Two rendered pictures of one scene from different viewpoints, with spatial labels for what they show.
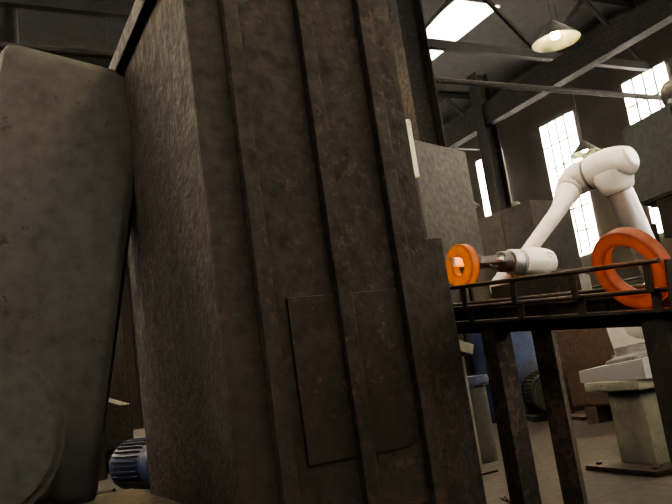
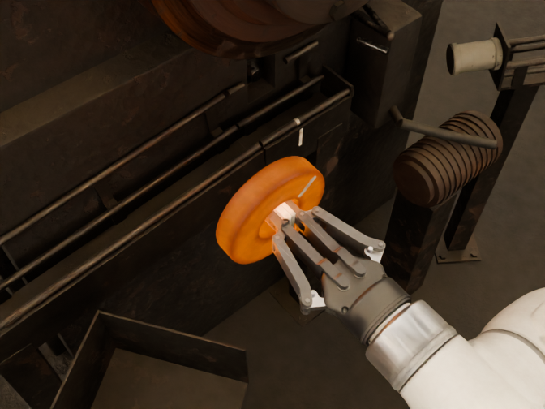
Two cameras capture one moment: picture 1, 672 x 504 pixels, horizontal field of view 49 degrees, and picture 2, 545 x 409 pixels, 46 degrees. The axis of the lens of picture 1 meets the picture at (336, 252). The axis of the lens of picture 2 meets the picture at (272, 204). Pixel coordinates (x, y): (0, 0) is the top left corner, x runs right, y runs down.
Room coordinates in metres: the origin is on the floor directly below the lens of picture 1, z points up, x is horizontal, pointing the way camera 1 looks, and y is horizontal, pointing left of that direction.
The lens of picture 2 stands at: (2.38, -0.88, 1.48)
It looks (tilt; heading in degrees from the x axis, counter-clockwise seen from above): 54 degrees down; 79
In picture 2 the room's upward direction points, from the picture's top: straight up
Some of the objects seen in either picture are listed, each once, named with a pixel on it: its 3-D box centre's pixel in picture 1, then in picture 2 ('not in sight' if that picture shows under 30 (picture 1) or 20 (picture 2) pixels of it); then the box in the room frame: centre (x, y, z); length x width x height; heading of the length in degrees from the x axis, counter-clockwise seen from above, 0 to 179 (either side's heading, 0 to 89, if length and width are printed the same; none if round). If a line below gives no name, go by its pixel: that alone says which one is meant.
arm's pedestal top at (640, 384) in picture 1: (641, 381); not in sight; (3.03, -1.15, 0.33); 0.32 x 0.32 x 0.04; 20
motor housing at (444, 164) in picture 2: not in sight; (428, 214); (2.91, -0.11, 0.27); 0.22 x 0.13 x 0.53; 28
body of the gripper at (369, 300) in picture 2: (497, 261); (361, 294); (2.55, -0.56, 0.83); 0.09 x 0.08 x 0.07; 118
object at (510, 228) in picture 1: (537, 303); not in sight; (7.63, -2.00, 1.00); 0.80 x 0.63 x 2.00; 33
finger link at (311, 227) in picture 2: not in sight; (328, 247); (2.53, -0.49, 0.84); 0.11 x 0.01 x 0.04; 117
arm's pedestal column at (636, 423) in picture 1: (651, 425); not in sight; (3.03, -1.15, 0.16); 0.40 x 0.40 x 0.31; 20
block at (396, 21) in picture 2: not in sight; (377, 62); (2.76, -0.02, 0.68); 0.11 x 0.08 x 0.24; 118
